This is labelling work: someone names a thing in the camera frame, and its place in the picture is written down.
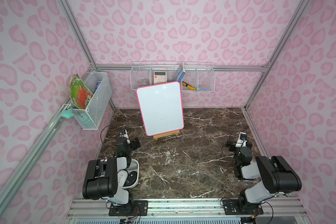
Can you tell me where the white wire wall basket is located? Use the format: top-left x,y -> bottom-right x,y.
130,61 -> 215,92

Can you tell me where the pink framed whiteboard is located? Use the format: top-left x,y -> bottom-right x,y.
136,81 -> 184,136

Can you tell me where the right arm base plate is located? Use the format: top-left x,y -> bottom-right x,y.
219,198 -> 264,216

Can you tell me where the blue book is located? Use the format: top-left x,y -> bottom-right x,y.
172,62 -> 186,82

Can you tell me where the yellow utility knife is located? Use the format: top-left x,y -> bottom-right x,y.
182,82 -> 196,91

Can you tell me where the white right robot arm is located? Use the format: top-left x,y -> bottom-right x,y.
226,139 -> 302,212

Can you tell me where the green red snack bag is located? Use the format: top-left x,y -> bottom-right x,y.
69,74 -> 93,110

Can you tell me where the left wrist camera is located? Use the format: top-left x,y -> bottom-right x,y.
119,129 -> 129,139

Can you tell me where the white mesh side basket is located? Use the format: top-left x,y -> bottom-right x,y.
72,71 -> 113,130

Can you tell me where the white plastic storage box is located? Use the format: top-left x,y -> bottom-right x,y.
118,159 -> 140,189

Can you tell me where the wooden easel stand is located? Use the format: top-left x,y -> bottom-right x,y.
153,130 -> 180,141

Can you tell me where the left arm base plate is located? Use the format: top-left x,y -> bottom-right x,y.
108,200 -> 148,217

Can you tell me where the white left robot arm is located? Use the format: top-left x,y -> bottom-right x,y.
82,136 -> 141,206

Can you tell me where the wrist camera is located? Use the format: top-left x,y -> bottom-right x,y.
119,129 -> 129,139
236,132 -> 248,147

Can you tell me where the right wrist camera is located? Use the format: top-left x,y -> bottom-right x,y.
236,132 -> 248,147

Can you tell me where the teal wall hook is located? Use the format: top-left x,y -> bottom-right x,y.
61,108 -> 74,119

